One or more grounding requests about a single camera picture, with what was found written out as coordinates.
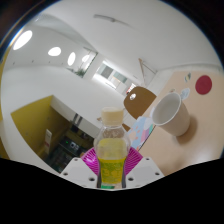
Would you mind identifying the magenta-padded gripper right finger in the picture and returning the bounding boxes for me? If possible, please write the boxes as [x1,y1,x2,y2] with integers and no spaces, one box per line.
[123,146,165,188]

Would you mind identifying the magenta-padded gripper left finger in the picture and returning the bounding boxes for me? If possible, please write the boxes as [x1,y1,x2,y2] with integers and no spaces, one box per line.
[59,147,101,188]

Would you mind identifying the yellow drink bottle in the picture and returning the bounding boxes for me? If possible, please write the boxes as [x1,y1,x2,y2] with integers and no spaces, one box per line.
[93,106,132,190]

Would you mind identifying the dark vending machine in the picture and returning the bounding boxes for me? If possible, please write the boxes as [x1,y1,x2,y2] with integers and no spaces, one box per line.
[59,138,81,158]

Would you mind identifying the pale blue printed sheet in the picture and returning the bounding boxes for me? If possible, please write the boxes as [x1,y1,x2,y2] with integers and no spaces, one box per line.
[126,115,156,152]

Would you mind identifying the white hanging sign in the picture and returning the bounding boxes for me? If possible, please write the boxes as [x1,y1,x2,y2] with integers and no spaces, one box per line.
[44,128,53,149]

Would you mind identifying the white ceramic mug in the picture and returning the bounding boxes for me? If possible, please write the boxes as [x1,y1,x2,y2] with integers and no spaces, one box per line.
[149,91,191,137]

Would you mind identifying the wooden chair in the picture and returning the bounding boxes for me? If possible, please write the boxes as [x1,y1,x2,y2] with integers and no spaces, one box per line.
[123,86,158,120]

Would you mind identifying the green potted plant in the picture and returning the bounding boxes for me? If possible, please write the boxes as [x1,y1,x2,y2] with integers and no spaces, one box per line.
[68,67,86,78]

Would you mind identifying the wooden stair handrail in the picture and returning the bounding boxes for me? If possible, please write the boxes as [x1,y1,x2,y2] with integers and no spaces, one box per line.
[138,58,158,86]

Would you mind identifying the flat round red coaster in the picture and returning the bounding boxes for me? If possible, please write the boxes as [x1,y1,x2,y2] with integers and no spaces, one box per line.
[194,74,213,96]

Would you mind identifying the round ceiling lights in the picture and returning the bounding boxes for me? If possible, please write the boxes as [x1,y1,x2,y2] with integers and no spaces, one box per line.
[12,29,91,67]

